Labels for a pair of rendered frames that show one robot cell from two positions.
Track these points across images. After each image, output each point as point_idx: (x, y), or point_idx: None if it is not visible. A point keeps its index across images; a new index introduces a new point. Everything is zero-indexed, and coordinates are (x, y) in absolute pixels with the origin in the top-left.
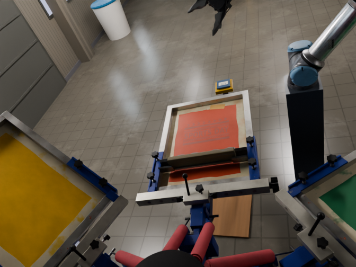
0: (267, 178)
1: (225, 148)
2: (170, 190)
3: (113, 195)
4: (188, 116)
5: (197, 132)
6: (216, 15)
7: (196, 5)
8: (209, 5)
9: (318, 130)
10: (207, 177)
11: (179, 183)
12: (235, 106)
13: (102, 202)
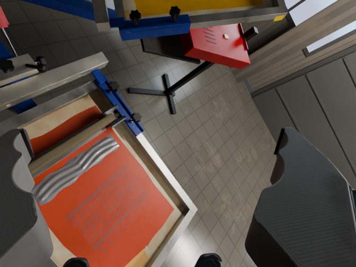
0: None
1: (32, 171)
2: (68, 74)
3: (117, 23)
4: (159, 214)
5: (124, 197)
6: (10, 221)
7: (305, 165)
8: (199, 261)
9: None
10: (45, 132)
11: (79, 108)
12: None
13: (121, 14)
